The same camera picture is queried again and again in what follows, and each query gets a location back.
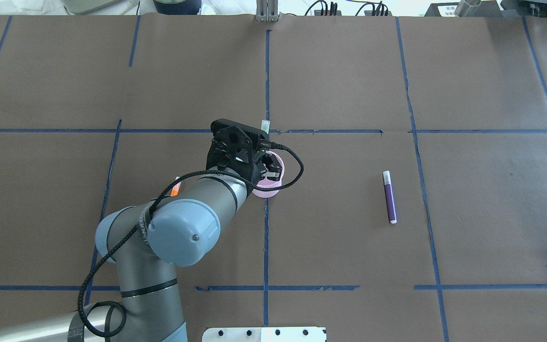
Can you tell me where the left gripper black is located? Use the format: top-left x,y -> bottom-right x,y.
206,141 -> 283,185

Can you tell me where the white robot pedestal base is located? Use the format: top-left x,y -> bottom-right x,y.
202,326 -> 328,342

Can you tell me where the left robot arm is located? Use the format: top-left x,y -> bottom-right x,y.
0,141 -> 304,342

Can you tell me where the steel cup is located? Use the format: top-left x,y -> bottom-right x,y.
454,0 -> 482,17

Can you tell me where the pink mesh pen holder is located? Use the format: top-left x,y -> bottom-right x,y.
252,152 -> 284,199

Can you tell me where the orange highlighter pen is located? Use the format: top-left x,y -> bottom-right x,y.
168,177 -> 182,197

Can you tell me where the purple highlighter pen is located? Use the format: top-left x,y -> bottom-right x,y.
382,170 -> 397,224

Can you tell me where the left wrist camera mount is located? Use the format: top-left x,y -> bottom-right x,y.
210,119 -> 272,151

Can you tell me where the aluminium frame post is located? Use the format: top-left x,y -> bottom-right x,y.
255,0 -> 280,22

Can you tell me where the green highlighter pen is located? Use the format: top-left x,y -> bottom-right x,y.
261,120 -> 271,134

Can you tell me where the blue pot with lid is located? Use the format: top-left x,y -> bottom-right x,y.
152,0 -> 203,15

